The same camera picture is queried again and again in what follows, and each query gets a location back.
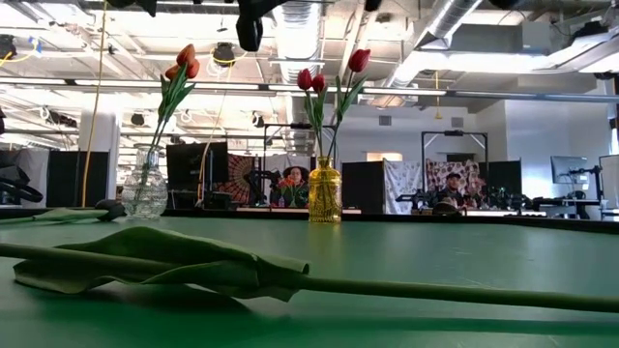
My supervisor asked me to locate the orange tulip bunch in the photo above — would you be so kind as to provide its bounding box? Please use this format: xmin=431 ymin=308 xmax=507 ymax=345
xmin=278 ymin=176 xmax=300 ymax=209

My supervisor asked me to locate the person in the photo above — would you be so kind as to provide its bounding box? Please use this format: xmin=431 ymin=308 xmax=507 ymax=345
xmin=431 ymin=171 xmax=478 ymax=212
xmin=270 ymin=165 xmax=311 ymax=210

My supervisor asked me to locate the floral patterned cloth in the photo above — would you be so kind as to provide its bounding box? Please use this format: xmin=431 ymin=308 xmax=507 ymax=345
xmin=425 ymin=159 xmax=484 ymax=204

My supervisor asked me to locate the green table mat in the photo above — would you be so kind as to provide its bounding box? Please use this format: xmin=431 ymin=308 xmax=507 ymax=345
xmin=0 ymin=212 xmax=619 ymax=348

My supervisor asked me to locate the black cable loop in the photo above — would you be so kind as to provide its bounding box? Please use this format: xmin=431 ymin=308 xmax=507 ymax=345
xmin=0 ymin=163 xmax=45 ymax=205

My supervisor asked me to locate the yellow hanging cable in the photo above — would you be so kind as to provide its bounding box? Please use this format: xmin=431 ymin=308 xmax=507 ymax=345
xmin=80 ymin=0 xmax=108 ymax=209

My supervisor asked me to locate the black tulip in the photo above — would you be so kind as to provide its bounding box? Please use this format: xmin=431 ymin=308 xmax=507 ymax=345
xmin=0 ymin=198 xmax=128 ymax=226
xmin=0 ymin=225 xmax=619 ymax=314

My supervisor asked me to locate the mandala tapestry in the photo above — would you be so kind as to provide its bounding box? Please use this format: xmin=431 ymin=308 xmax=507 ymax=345
xmin=226 ymin=153 xmax=262 ymax=204

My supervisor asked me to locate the yellow glass vase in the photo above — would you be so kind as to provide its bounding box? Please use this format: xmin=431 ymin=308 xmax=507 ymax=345
xmin=308 ymin=155 xmax=343 ymax=224

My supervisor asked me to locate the white patterned cloth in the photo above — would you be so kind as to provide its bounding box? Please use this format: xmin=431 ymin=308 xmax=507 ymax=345
xmin=383 ymin=158 xmax=423 ymax=215

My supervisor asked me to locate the ribbed silver ceiling duct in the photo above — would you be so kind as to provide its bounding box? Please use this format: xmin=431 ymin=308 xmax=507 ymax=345
xmin=269 ymin=0 xmax=326 ymax=156

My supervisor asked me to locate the black divider panel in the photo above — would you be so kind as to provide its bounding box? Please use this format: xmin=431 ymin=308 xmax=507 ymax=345
xmin=481 ymin=159 xmax=523 ymax=197
xmin=340 ymin=160 xmax=387 ymax=215
xmin=47 ymin=150 xmax=111 ymax=208

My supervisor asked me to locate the white pillar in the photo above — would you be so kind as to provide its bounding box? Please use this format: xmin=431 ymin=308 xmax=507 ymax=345
xmin=78 ymin=108 xmax=121 ymax=200

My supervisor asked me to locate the long ceiling light strip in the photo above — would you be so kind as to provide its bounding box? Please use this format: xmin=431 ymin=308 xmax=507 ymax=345
xmin=0 ymin=75 xmax=619 ymax=103

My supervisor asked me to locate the red tulip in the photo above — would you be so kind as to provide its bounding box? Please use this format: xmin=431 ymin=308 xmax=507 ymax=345
xmin=296 ymin=67 xmax=324 ymax=160
xmin=326 ymin=47 xmax=372 ymax=160
xmin=309 ymin=72 xmax=329 ymax=160

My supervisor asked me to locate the clear glass vase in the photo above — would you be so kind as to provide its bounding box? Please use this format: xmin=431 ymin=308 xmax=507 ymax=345
xmin=120 ymin=143 xmax=169 ymax=220

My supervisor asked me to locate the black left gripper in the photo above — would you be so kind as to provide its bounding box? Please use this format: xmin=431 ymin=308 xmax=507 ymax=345
xmin=105 ymin=0 xmax=291 ymax=52

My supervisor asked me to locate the computer monitor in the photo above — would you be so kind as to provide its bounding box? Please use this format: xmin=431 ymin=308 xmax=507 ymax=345
xmin=599 ymin=154 xmax=619 ymax=209
xmin=550 ymin=155 xmax=590 ymax=186

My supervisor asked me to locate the small domed object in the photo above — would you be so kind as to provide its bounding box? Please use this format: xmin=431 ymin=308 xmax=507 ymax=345
xmin=431 ymin=196 xmax=461 ymax=217

